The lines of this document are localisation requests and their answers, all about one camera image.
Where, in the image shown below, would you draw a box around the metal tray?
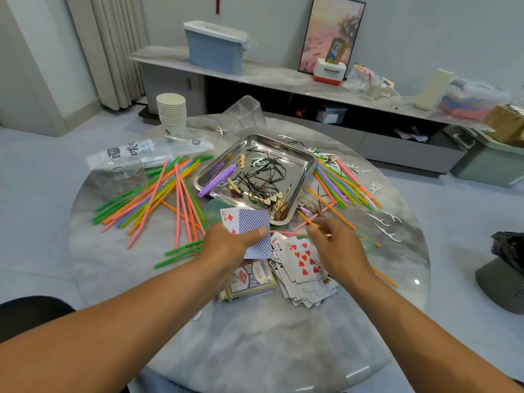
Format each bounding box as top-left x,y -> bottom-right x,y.
194,133 -> 317,226

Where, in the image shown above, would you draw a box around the pile of playing cards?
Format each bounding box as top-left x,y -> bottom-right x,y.
219,207 -> 338,309

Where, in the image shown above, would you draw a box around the colourful matchbox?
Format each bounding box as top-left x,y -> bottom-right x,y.
219,259 -> 277,303

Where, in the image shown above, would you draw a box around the trash bin with black bag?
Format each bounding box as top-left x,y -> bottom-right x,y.
477,231 -> 524,314

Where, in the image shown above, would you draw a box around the clear bag of snacks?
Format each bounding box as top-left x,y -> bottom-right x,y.
344,63 -> 372,92

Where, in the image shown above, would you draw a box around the grey green storage bin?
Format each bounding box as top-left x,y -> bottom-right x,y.
450,127 -> 524,189

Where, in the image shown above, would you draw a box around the small colourful box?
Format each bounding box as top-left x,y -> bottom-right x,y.
326,37 -> 347,64

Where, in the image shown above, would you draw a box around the clear printed plastic bag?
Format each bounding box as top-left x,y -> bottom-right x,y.
86,136 -> 216,172

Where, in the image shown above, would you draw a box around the cream paper roll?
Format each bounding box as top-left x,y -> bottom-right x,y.
413,68 -> 454,111

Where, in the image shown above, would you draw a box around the clear storage box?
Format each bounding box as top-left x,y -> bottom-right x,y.
438,78 -> 510,121

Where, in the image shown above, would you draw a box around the person's left forearm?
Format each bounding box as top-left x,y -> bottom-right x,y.
0,258 -> 239,393

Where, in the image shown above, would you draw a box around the loose papers in cabinet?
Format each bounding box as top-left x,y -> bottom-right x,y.
396,125 -> 432,142

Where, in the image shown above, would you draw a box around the grey cabinet with marble top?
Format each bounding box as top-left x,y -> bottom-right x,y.
128,45 -> 492,175

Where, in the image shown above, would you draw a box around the pile of colourful straws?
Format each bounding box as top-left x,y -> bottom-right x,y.
90,153 -> 400,289

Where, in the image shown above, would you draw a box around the framed pink picture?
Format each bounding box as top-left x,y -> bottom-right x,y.
299,0 -> 366,74

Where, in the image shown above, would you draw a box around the person's right forearm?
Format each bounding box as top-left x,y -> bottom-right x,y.
348,261 -> 524,393

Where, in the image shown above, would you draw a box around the clear ribbed organizer box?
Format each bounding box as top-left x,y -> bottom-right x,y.
221,96 -> 267,134

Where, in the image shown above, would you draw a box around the white box in cabinet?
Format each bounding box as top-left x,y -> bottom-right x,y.
317,106 -> 348,126

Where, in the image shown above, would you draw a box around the person's left hand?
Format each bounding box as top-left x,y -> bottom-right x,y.
200,225 -> 271,287

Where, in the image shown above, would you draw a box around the pile of floss picks and clips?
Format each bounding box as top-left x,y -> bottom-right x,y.
225,153 -> 296,222

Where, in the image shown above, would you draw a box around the beige curtain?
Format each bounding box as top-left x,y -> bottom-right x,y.
64,0 -> 150,111

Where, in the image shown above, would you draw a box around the white and red small box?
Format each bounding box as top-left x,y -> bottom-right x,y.
313,58 -> 347,85

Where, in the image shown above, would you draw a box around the cardboard box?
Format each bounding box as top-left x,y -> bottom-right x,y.
485,104 -> 524,148

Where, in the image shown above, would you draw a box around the person's right hand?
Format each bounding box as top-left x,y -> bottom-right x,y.
307,212 -> 373,289

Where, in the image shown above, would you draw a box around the group of white paper cups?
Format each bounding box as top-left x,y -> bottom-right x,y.
156,93 -> 188,140

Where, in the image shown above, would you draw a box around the blue storage box white lid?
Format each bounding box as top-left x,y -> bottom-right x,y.
183,20 -> 250,75

